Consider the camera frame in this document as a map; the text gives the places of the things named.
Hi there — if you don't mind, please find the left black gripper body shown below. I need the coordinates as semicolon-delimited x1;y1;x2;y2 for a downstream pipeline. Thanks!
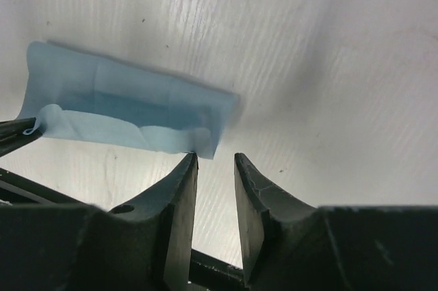
0;168;81;205

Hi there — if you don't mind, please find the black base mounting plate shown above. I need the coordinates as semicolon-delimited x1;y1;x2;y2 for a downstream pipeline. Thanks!
187;249;248;291

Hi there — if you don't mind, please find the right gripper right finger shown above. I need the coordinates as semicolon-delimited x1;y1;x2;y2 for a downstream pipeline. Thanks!
234;153;437;290

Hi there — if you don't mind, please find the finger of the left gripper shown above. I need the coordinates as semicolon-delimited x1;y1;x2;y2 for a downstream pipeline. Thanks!
0;118;42;157

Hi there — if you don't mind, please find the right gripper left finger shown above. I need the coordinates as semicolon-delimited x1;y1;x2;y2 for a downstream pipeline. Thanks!
1;153;198;290

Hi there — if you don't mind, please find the blue cleaning cloth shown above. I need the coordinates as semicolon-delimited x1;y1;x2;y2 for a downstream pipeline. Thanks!
19;42;238;159

